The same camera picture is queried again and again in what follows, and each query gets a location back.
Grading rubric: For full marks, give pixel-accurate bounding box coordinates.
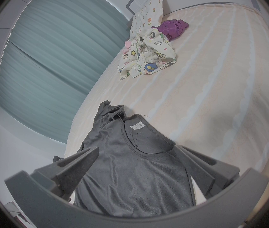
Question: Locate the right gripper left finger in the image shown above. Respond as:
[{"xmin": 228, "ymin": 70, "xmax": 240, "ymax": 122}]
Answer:
[{"xmin": 31, "ymin": 146, "xmax": 100, "ymax": 201}]

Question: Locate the black chest of drawers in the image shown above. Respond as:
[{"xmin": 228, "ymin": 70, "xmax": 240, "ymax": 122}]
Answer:
[{"xmin": 53, "ymin": 155, "xmax": 65, "ymax": 167}]

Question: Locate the bed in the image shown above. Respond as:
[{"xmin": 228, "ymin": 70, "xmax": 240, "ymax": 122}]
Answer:
[{"xmin": 64, "ymin": 0, "xmax": 269, "ymax": 206}]

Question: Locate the black T-shirt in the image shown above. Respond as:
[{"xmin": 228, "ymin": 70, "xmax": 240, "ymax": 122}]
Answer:
[{"xmin": 74, "ymin": 100, "xmax": 197, "ymax": 217}]

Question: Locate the purple garment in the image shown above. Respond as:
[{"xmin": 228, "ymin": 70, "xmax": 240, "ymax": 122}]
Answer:
[{"xmin": 157, "ymin": 19, "xmax": 189, "ymax": 41}]

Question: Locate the white printed pillow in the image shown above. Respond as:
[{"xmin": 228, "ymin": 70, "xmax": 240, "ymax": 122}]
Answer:
[{"xmin": 129, "ymin": 0, "xmax": 165, "ymax": 42}]

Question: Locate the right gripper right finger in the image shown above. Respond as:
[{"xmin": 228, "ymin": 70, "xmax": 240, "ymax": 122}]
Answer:
[{"xmin": 174, "ymin": 145, "xmax": 241, "ymax": 197}]

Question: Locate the white printed garment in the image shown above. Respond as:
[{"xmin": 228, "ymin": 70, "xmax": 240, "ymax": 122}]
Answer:
[{"xmin": 117, "ymin": 28, "xmax": 176, "ymax": 80}]

